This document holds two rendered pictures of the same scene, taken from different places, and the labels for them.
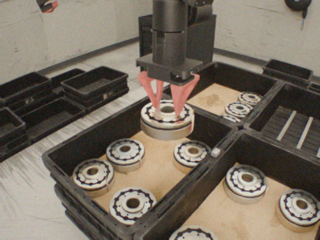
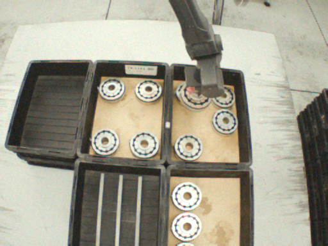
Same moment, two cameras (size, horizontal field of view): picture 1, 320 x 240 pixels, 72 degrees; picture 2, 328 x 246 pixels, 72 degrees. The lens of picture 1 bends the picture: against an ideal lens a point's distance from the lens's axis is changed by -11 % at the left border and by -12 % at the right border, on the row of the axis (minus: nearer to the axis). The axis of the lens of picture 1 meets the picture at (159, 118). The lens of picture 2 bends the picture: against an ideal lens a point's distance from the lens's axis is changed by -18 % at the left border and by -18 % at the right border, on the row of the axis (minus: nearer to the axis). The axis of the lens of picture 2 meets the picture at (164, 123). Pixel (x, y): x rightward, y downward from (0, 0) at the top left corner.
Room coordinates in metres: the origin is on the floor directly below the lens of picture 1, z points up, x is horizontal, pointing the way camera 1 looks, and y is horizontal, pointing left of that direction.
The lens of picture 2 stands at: (0.65, -0.40, 1.77)
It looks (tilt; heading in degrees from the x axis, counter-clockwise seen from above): 65 degrees down; 134
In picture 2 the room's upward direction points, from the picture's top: 9 degrees clockwise
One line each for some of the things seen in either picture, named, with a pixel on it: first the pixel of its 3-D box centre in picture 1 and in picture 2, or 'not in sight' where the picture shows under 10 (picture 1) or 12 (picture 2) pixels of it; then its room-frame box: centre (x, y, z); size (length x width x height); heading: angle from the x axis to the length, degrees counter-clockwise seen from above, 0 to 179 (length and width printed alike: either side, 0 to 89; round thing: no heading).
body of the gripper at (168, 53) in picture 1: (169, 50); (204, 72); (0.41, -0.02, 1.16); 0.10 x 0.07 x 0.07; 55
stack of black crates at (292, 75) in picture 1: (283, 92); not in sight; (1.82, -1.09, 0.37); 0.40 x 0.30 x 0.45; 51
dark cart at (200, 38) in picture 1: (178, 61); not in sight; (2.28, -0.18, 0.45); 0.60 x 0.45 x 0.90; 141
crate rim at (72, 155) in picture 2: not in sight; (49, 103); (0.06, -0.42, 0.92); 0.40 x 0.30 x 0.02; 140
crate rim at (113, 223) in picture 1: (144, 145); (209, 113); (0.45, 0.03, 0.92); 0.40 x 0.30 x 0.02; 140
